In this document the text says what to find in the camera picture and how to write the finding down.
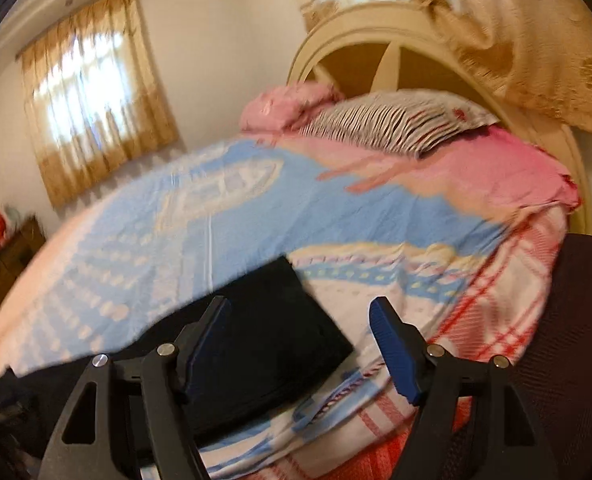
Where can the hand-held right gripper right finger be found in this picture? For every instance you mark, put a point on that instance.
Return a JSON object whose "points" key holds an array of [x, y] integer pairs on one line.
{"points": [[393, 355]]}

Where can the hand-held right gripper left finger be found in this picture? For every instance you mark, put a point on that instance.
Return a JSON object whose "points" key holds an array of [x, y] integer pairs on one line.
{"points": [[207, 355]]}

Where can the black pants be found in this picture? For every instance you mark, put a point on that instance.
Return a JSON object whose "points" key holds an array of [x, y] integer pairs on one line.
{"points": [[271, 340]]}

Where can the red plaid bed sheet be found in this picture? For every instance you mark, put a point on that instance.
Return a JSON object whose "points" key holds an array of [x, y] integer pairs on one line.
{"points": [[476, 310]]}

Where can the blue patterned blanket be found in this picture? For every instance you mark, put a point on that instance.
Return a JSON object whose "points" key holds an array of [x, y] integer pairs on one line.
{"points": [[186, 240]]}

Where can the black mesh chair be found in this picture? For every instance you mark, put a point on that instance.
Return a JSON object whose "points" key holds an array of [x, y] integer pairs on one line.
{"points": [[571, 350]]}

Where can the pink blanket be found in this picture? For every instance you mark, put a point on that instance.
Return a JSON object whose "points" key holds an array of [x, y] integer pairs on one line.
{"points": [[456, 165]]}

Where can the wooden cabinet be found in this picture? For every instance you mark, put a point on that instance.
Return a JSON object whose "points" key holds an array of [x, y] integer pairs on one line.
{"points": [[6, 265]]}

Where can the striped pillow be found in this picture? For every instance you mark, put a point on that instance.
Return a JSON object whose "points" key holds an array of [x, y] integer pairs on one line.
{"points": [[391, 120]]}

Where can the pink pillow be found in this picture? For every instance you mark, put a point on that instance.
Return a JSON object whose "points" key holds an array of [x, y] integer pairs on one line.
{"points": [[281, 107]]}

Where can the golden window curtain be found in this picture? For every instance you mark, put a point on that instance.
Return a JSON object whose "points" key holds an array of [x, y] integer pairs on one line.
{"points": [[93, 95]]}

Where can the cream arched headboard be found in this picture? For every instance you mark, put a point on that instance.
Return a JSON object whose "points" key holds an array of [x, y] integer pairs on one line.
{"points": [[376, 40]]}

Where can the beige floral curtain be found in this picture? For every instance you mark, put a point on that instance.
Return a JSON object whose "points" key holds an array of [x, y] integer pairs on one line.
{"points": [[516, 25]]}

